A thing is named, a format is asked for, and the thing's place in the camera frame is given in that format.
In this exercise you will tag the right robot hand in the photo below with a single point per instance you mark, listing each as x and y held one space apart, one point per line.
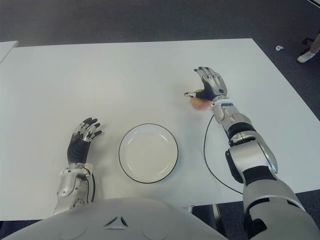
215 85

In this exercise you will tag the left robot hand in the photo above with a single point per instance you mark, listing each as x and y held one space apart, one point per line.
77 147

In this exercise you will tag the yellow-red apple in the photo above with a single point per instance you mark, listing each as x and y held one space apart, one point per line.
200 104

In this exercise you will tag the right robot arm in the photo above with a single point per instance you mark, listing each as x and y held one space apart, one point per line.
250 160

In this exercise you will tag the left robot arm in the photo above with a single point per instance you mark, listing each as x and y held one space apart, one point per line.
67 185

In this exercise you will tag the white plate with black rim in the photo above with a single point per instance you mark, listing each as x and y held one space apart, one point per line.
148 153

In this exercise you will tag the small white floor object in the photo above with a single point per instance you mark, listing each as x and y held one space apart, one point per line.
279 48

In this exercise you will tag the grey robot torso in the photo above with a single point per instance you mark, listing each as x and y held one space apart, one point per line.
112 220

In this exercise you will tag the white shoe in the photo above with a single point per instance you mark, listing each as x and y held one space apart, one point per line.
306 57

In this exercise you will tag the beige trouser leg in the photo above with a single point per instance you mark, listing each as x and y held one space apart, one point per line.
315 42

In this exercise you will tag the adjoining white table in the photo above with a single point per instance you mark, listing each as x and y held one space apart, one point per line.
6 50

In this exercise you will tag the grey table leg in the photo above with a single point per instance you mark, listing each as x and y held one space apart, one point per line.
216 212

